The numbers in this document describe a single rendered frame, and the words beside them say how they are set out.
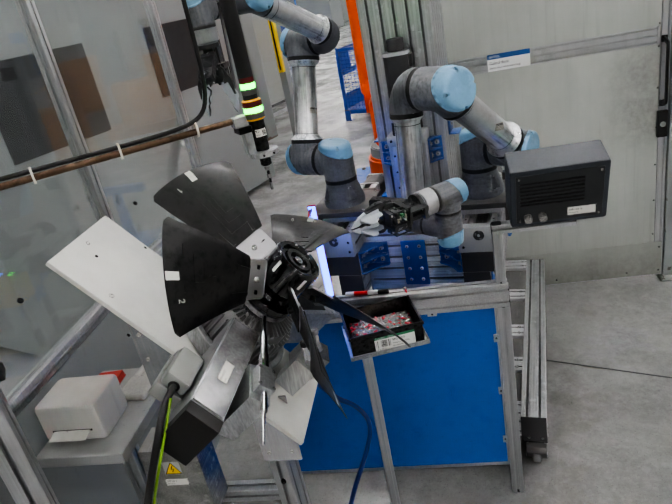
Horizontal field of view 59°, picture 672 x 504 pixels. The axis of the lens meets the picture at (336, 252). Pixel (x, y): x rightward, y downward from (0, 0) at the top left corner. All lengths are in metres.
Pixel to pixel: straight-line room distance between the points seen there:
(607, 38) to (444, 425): 1.97
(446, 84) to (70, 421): 1.26
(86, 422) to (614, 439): 1.90
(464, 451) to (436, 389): 0.29
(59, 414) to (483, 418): 1.34
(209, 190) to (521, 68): 2.04
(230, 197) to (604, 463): 1.72
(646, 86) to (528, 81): 0.55
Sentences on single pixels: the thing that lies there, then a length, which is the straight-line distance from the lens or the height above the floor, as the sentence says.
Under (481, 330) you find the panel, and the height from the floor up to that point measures 0.69.
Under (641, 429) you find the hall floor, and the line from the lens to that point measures 2.70.
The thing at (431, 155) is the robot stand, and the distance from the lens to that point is 2.20.
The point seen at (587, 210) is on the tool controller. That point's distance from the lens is 1.81.
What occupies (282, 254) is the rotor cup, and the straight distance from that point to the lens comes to 1.33.
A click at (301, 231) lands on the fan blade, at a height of 1.19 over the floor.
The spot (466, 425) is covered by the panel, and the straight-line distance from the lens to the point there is 2.22.
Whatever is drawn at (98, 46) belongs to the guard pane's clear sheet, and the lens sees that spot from 2.34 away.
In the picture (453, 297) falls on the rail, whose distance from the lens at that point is 1.90.
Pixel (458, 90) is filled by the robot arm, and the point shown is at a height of 1.47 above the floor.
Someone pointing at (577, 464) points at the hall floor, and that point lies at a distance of 2.53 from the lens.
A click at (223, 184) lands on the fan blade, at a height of 1.38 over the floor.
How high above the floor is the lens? 1.78
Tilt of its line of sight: 24 degrees down
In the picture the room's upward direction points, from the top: 12 degrees counter-clockwise
